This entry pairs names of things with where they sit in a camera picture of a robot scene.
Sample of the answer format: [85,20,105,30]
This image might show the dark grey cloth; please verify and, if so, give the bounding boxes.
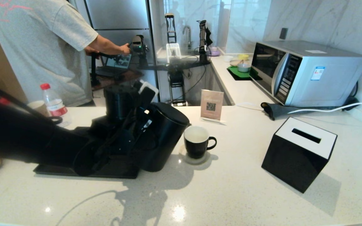
[260,102,348,121]

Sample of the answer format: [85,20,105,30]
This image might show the black serving tray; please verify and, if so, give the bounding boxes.
[33,126,141,179]

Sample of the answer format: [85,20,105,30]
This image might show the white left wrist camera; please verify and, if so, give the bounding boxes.
[138,80,159,104]

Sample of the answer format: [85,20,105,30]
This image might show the chrome kitchen faucet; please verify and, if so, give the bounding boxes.
[183,26,192,51]

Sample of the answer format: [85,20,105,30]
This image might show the silver refrigerator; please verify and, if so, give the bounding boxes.
[85,0,161,104]

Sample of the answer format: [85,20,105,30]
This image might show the black mug white inside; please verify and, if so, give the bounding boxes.
[184,126,217,159]

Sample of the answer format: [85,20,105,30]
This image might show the round translucent coaster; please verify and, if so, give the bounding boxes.
[179,145,211,165]

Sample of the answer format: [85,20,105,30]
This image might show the black power cable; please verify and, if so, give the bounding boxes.
[341,82,362,110]

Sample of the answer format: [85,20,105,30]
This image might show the open laptop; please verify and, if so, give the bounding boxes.
[96,54,132,78]

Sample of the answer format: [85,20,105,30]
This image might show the silver microwave oven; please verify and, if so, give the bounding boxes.
[250,40,362,107]

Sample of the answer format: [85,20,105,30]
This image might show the black electric kettle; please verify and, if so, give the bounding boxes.
[137,102,190,172]

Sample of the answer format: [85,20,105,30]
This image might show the QR code sign stand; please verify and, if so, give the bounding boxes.
[200,89,224,123]

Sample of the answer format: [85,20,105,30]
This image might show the black upright stand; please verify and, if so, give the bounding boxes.
[165,13,177,44]

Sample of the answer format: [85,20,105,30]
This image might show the white power cable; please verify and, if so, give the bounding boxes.
[287,98,362,115]

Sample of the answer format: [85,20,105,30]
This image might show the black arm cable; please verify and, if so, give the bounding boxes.
[0,81,63,125]

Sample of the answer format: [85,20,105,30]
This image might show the green mat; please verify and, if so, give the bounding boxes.
[227,66,258,81]

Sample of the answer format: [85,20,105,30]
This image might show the beige paper cup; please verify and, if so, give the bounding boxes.
[27,100,51,117]

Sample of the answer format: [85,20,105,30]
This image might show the brown wooden desk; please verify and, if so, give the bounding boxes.
[91,70,144,94]

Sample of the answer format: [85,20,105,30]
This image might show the person in grey t-shirt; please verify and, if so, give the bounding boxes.
[0,0,131,107]

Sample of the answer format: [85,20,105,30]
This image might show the camera on tripod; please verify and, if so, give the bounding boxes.
[129,35,149,68]

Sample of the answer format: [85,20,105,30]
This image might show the black tissue box white top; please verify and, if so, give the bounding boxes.
[261,117,337,193]

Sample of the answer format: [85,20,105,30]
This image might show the white wire rack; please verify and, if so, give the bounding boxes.
[166,43,182,64]

